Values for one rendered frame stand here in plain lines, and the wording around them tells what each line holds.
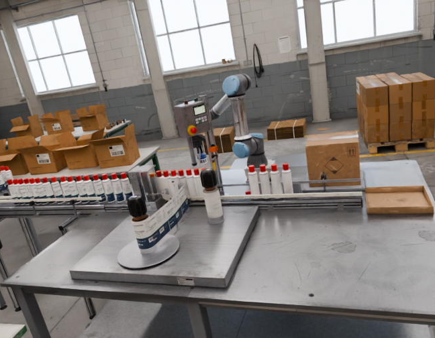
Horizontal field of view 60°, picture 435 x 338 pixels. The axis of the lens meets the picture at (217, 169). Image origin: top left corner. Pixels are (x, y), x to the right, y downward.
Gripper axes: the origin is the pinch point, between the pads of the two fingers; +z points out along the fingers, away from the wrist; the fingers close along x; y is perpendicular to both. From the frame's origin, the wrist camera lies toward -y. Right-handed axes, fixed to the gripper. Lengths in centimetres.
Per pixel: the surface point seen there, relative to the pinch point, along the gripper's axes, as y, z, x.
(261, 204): -52, 14, 59
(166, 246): -12, 11, 109
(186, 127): -13, -35, 52
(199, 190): -14, 4, 54
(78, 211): 79, 16, 51
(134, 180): 22, -9, 65
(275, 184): -61, 2, 58
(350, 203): -101, 14, 63
